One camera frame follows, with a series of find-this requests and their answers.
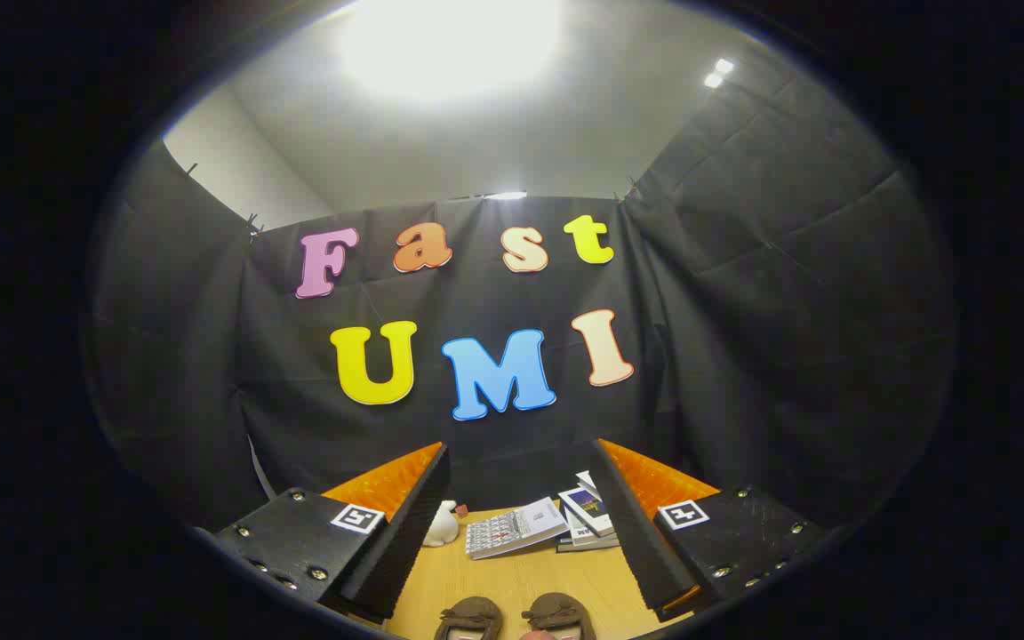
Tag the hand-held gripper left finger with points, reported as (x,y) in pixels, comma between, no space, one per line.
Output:
(405,542)

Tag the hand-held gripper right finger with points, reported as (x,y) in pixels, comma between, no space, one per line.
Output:
(641,542)

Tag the brown shoe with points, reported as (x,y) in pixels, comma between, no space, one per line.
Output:
(558,610)
(472,613)

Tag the white round plush toy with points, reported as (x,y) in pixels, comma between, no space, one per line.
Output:
(441,526)

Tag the thin white book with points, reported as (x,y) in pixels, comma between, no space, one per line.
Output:
(592,536)

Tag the grey book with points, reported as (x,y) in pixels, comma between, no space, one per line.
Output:
(583,546)

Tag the white book blue cover picture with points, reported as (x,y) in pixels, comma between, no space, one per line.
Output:
(585,509)

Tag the white patterned calendar book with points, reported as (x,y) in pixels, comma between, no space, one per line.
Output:
(516,529)

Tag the black backdrop cloth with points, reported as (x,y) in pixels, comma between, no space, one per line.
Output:
(743,311)

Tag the small ceiling spotlights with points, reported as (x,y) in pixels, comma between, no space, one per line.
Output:
(716,73)

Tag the bright ceiling light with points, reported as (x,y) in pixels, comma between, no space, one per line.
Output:
(450,44)

